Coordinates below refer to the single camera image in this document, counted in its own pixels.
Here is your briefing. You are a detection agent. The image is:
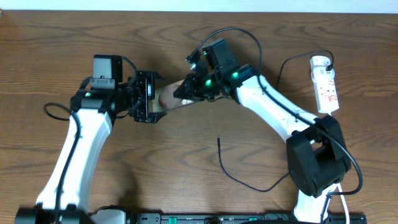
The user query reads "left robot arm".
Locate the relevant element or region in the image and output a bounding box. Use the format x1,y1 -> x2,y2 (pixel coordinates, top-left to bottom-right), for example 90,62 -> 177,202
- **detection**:
14,71 -> 164,224

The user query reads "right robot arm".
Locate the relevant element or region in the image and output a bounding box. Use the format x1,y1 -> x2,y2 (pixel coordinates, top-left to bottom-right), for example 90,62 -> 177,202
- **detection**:
174,65 -> 353,223

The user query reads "white charger adapter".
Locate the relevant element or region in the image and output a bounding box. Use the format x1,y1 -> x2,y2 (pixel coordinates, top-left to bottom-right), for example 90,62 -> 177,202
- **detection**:
311,67 -> 335,83

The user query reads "white power strip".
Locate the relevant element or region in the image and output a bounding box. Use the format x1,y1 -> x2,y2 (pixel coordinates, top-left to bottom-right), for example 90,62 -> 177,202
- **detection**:
310,55 -> 339,115

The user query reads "black charging cable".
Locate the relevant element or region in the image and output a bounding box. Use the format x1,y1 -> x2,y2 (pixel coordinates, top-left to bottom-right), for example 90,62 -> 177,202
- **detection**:
216,49 -> 335,193

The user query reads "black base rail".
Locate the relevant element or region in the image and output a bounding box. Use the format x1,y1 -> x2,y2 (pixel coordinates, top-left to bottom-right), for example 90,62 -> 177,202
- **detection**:
90,206 -> 366,224

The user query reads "white power strip cord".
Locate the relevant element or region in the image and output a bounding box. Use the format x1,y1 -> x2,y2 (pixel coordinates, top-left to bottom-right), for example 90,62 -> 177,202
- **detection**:
328,112 -> 351,224

